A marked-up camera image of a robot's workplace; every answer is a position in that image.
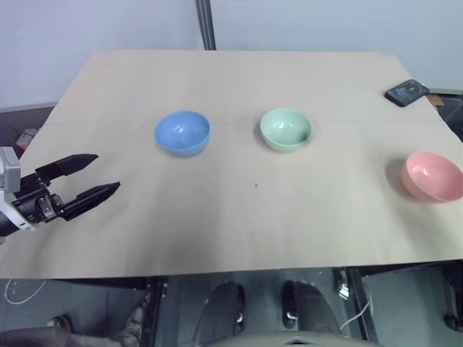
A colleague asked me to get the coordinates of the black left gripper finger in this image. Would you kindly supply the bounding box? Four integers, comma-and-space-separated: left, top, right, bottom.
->
57, 181, 122, 222
34, 153, 99, 186

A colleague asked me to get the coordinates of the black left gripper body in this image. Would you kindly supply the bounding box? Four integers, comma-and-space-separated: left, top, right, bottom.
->
12, 172, 67, 226

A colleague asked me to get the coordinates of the red and grey object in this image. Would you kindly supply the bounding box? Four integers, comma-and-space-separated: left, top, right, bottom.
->
14, 128, 39, 148

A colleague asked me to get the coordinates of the blue bowl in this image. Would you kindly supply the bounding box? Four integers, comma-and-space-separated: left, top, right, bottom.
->
154, 110, 211, 158

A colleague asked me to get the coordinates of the dark rounded robot foot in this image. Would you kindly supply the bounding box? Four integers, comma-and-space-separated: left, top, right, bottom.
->
281, 280, 336, 335
195, 280, 246, 339

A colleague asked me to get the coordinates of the green bowl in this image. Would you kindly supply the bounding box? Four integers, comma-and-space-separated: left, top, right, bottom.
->
259, 107, 314, 153

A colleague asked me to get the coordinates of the black smartphone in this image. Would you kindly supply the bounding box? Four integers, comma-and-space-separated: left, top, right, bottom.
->
384, 80, 431, 108

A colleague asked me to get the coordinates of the pink bowl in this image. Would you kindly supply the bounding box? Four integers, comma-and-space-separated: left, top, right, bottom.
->
400, 150, 463, 204

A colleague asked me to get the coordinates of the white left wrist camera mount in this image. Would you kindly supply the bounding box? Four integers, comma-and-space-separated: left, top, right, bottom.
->
0, 146, 37, 232

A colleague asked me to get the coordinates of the white cable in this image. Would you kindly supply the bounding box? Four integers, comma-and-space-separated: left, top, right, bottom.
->
339, 293, 374, 330
4, 278, 47, 305

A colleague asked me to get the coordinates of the black table frame leg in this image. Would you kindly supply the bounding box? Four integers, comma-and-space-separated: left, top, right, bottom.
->
139, 276, 169, 347
343, 266, 381, 344

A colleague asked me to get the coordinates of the grey metal post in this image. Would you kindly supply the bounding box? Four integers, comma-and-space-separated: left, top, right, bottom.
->
195, 0, 217, 51

